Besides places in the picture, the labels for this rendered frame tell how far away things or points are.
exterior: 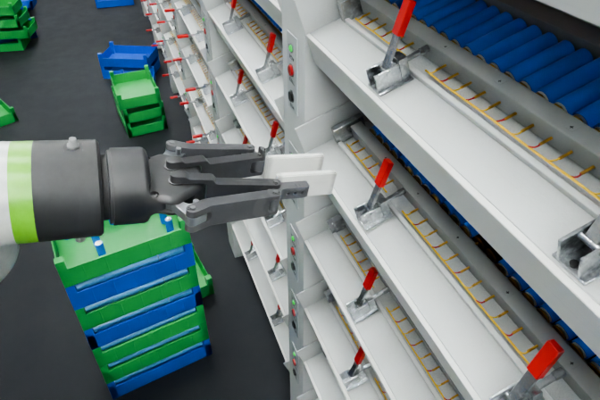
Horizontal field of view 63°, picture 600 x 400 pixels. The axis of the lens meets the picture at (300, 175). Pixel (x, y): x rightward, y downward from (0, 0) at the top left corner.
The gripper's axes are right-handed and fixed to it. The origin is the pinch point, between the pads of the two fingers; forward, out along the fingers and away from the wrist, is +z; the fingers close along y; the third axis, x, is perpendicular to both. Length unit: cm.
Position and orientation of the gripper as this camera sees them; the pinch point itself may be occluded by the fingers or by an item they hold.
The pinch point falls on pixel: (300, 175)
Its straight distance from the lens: 55.2
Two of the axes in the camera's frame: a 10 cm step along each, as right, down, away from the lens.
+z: 9.2, -0.6, 3.9
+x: 1.8, -8.3, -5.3
